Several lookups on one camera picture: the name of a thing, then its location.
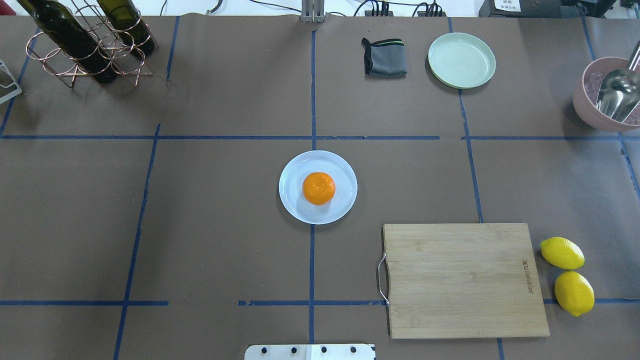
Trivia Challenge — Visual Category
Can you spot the white wire cup rack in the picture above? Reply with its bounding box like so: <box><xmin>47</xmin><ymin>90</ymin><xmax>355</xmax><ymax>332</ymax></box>
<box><xmin>0</xmin><ymin>60</ymin><xmax>23</xmax><ymax>104</ymax></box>

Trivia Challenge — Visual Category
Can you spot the bamboo cutting board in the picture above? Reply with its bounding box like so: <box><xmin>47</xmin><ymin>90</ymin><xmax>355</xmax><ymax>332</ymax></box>
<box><xmin>382</xmin><ymin>223</ymin><xmax>550</xmax><ymax>339</ymax></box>

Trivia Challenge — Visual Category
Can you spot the dark brown wine bottle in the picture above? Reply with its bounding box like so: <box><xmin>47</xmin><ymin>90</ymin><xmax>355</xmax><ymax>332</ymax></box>
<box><xmin>98</xmin><ymin>0</ymin><xmax>156</xmax><ymax>59</ymax></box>

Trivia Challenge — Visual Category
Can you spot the aluminium frame post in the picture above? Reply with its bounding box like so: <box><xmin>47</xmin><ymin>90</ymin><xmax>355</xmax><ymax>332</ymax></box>
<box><xmin>300</xmin><ymin>0</ymin><xmax>326</xmax><ymax>23</ymax></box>

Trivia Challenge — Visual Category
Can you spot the yellow lemon outer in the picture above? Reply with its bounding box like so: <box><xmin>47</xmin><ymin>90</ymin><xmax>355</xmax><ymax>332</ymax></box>
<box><xmin>553</xmin><ymin>270</ymin><xmax>595</xmax><ymax>317</ymax></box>

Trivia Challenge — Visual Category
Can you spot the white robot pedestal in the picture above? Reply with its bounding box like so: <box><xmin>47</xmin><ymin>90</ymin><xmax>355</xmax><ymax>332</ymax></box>
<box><xmin>244</xmin><ymin>343</ymin><xmax>377</xmax><ymax>360</ymax></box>

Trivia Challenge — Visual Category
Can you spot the light green plate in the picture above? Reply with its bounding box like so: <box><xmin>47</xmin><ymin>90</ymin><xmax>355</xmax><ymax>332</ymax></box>
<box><xmin>427</xmin><ymin>32</ymin><xmax>498</xmax><ymax>90</ymax></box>

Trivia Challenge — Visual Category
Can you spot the dark green wine bottle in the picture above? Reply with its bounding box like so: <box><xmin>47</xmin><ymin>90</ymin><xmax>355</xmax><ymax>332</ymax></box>
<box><xmin>18</xmin><ymin>0</ymin><xmax>117</xmax><ymax>84</ymax></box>

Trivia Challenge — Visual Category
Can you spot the orange fruit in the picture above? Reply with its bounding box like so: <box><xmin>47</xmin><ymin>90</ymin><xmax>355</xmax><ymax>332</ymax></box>
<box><xmin>302</xmin><ymin>172</ymin><xmax>336</xmax><ymax>207</ymax></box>

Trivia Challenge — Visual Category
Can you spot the black desktop box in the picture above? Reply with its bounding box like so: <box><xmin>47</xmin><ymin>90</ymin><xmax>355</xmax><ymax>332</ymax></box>
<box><xmin>478</xmin><ymin>0</ymin><xmax>616</xmax><ymax>19</ymax></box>

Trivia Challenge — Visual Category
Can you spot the grey folded cloth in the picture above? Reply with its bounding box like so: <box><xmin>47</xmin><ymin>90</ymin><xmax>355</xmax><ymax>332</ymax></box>
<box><xmin>361</xmin><ymin>38</ymin><xmax>408</xmax><ymax>78</ymax></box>

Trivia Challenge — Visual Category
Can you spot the yellow lemon near board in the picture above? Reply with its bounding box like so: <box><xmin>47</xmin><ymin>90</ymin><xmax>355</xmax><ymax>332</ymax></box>
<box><xmin>540</xmin><ymin>236</ymin><xmax>586</xmax><ymax>271</ymax></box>

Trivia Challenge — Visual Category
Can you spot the copper wire bottle rack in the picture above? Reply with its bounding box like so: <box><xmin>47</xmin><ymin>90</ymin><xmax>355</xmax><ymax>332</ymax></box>
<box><xmin>19</xmin><ymin>0</ymin><xmax>158</xmax><ymax>88</ymax></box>

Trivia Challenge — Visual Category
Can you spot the light blue plate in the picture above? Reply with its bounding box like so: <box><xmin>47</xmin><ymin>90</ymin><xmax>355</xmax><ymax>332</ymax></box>
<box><xmin>278</xmin><ymin>150</ymin><xmax>358</xmax><ymax>224</ymax></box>

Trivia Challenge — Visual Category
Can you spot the metal scoop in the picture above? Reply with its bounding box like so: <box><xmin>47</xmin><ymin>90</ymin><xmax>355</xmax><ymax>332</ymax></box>
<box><xmin>595</xmin><ymin>42</ymin><xmax>640</xmax><ymax>123</ymax></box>

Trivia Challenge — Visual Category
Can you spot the pink bowl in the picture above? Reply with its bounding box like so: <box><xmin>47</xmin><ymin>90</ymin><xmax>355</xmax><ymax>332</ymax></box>
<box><xmin>573</xmin><ymin>57</ymin><xmax>639</xmax><ymax>133</ymax></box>

